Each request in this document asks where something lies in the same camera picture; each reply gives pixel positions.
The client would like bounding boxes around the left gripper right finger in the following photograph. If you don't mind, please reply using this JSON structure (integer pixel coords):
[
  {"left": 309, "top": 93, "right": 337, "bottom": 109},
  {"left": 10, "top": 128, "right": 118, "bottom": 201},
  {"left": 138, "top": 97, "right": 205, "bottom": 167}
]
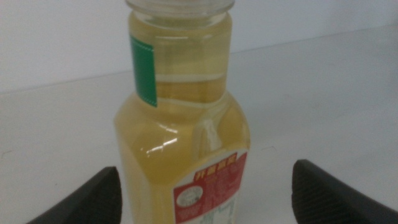
[{"left": 291, "top": 159, "right": 398, "bottom": 224}]

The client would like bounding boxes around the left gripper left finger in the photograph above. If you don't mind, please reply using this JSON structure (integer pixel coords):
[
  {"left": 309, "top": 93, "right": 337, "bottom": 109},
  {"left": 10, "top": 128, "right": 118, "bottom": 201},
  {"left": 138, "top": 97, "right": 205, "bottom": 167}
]
[{"left": 26, "top": 166, "right": 123, "bottom": 224}]

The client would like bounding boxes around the yellow juice bottle white cap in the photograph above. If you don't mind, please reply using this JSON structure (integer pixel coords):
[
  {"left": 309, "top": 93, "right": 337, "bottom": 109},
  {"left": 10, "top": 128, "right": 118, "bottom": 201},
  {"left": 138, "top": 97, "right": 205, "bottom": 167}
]
[{"left": 113, "top": 0, "right": 251, "bottom": 224}]

